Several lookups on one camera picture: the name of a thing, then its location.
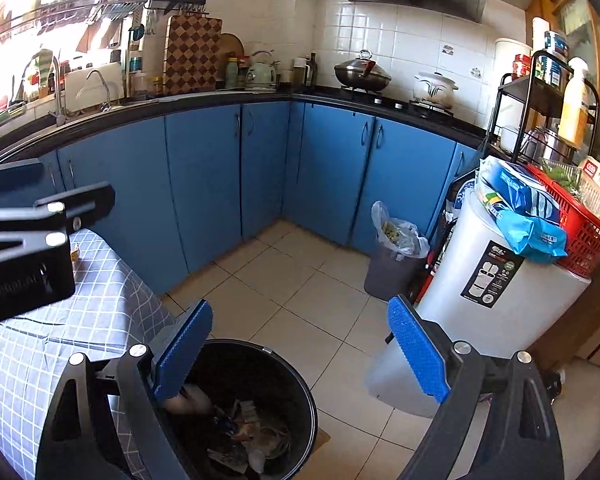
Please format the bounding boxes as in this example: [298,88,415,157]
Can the clear plastic container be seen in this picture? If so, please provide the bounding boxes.
[537,157,583,193]

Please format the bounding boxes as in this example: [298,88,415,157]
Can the round wooden board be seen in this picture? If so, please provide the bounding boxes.
[219,33,245,61]

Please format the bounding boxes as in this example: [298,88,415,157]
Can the white ceramic pot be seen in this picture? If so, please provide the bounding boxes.
[412,71,459,109]

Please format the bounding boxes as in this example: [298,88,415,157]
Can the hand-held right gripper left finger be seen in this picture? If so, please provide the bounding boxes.
[36,299,215,480]

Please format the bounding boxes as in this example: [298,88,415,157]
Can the black round trash bin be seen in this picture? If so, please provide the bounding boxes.
[152,338,318,480]

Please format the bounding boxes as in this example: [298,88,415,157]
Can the blue kitchen cabinets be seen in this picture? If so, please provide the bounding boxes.
[0,100,481,296]

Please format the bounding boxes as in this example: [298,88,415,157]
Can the stacked blue tin cans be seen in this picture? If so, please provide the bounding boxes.
[537,30,571,88]

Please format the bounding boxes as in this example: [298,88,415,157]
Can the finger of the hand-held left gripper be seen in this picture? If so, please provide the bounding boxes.
[0,158,47,209]
[0,183,117,273]

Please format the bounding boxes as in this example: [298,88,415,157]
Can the pale green kettle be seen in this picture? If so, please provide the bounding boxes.
[245,51,280,91]

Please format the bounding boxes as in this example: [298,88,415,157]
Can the teal jar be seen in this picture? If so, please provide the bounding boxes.
[129,55,145,98]

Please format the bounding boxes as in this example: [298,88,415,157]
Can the checkered wooden cutting board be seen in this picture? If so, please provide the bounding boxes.
[164,14,223,96]

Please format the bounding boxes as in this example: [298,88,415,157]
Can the clear plastic bin liner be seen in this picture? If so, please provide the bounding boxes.
[371,201,431,261]

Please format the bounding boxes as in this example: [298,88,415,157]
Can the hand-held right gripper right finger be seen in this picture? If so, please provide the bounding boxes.
[386,294,566,480]

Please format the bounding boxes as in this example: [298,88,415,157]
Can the chrome faucet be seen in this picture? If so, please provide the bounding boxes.
[50,55,67,127]

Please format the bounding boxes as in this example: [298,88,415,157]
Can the steel wok with lid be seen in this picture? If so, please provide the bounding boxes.
[334,50,392,92]

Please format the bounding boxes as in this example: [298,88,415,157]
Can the blue checkered tablecloth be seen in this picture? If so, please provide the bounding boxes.
[0,228,181,480]

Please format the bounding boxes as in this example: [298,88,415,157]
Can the blue white printed packet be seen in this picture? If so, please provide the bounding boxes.
[480,157,561,226]

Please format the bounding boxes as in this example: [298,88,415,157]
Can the black metal rack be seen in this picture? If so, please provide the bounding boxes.
[485,50,600,166]

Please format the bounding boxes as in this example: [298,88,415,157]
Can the grey trash bin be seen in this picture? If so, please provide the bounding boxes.
[364,240,428,301]

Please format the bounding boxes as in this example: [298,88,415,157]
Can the black gas stove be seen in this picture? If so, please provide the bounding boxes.
[340,85,456,116]

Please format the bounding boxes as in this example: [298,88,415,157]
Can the light blue wipes packet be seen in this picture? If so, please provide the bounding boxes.
[500,210,568,263]

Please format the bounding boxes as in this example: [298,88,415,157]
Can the white dish tub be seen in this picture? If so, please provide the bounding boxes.
[64,62,126,111]

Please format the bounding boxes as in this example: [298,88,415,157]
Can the red tin can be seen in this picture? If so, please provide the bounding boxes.
[511,53,532,81]

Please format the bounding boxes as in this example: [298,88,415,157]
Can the black kitchen countertop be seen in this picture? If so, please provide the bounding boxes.
[0,85,491,166]

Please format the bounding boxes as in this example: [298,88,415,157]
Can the steel pot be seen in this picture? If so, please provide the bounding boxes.
[522,127,576,166]

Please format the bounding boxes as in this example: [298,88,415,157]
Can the white canister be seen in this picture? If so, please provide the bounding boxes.
[495,37,533,86]

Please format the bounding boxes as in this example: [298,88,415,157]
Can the red plastic basket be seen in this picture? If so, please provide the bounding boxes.
[527,164,600,277]

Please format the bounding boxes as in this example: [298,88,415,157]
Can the red black folded cart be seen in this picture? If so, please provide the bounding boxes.
[415,210,461,306]

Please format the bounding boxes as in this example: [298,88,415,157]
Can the yellow spray bottle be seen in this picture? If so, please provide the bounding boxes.
[559,57,593,150]

